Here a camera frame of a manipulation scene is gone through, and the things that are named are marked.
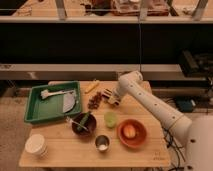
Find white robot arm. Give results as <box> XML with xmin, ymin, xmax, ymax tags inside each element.
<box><xmin>108</xmin><ymin>71</ymin><xmax>213</xmax><ymax>171</ymax></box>

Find green plastic cup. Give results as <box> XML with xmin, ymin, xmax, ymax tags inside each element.
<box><xmin>104</xmin><ymin>112</ymin><xmax>117</xmax><ymax>128</ymax></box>

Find small metal cup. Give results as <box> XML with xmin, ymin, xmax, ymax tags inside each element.
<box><xmin>95</xmin><ymin>135</ymin><xmax>110</xmax><ymax>152</ymax></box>

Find brown grape bunch toy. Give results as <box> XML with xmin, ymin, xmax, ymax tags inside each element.
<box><xmin>88</xmin><ymin>92</ymin><xmax>102</xmax><ymax>109</ymax></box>

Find yellow banana toy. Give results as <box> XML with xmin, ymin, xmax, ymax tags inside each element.
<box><xmin>85</xmin><ymin>80</ymin><xmax>100</xmax><ymax>94</ymax></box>

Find green vegetable in bowl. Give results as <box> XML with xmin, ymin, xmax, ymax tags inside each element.
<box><xmin>77</xmin><ymin>113</ymin><xmax>90</xmax><ymax>131</ymax></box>

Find dark brown bowl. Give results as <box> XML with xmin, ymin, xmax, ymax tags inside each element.
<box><xmin>72</xmin><ymin>113</ymin><xmax>97</xmax><ymax>137</ymax></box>

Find orange bowl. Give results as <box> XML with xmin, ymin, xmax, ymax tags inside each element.
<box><xmin>117</xmin><ymin>119</ymin><xmax>147</xmax><ymax>149</ymax></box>

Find metal spoon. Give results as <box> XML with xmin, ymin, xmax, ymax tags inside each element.
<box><xmin>66</xmin><ymin>117</ymin><xmax>89</xmax><ymax>132</ymax></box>

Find white brush in tray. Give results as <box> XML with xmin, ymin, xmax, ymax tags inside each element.
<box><xmin>40</xmin><ymin>89</ymin><xmax>73</xmax><ymax>99</ymax></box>

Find green plastic tray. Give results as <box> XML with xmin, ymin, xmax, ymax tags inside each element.
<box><xmin>24</xmin><ymin>81</ymin><xmax>82</xmax><ymax>124</ymax></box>

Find black device on shelf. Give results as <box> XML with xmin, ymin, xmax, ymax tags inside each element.
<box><xmin>179</xmin><ymin>50</ymin><xmax>213</xmax><ymax>77</ymax></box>

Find black cables on floor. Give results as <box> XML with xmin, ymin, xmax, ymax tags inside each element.
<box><xmin>162</xmin><ymin>128</ymin><xmax>188</xmax><ymax>169</ymax></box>

